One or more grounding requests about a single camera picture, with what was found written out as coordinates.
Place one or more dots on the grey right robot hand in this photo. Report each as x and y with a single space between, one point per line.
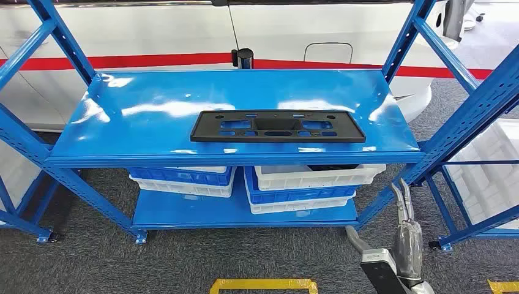
407 251

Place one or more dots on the black plastic mounting plate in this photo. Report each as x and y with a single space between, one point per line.
204 130

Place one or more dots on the blue metal shelf rack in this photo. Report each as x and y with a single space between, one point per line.
162 93
20 222
466 232

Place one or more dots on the black plastic part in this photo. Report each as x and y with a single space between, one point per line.
332 167

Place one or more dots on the yellow floor tape square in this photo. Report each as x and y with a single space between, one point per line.
502 286
263 283

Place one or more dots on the large white plastic crate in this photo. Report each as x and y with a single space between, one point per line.
486 182

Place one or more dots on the dark grey upright panel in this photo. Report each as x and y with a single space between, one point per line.
456 20

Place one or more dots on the white wheeled base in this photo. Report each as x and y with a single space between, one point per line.
472 16

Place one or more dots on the white car with red stripe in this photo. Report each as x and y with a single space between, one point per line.
162 32

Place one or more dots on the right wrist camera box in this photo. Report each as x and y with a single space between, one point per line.
379 272

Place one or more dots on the black barrier post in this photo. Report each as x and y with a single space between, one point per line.
243 59

